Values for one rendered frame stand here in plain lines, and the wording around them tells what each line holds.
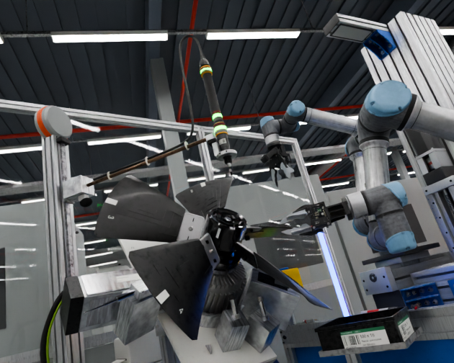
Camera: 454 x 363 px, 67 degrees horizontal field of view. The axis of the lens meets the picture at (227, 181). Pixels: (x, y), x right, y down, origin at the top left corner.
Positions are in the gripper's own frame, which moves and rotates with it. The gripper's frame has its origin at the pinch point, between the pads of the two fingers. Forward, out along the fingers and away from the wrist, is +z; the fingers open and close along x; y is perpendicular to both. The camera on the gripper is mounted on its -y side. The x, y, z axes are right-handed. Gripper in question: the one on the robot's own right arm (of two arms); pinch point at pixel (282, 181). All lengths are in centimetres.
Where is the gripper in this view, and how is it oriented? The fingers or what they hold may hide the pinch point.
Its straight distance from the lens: 166.7
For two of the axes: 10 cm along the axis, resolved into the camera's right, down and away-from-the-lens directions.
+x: -5.5, 4.0, 7.4
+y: 8.1, 0.2, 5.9
